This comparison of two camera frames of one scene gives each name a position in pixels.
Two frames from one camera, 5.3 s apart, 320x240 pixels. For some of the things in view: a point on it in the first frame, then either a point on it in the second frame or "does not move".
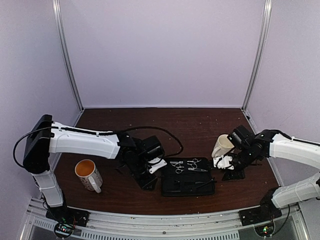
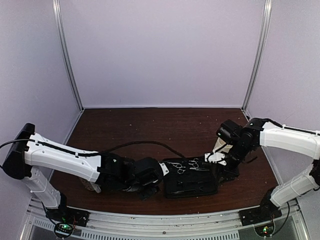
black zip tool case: x=187 y=176 does not move
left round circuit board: x=65 y=228 does not move
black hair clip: x=197 y=169 does not move
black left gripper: x=144 y=184 -> x=145 y=195
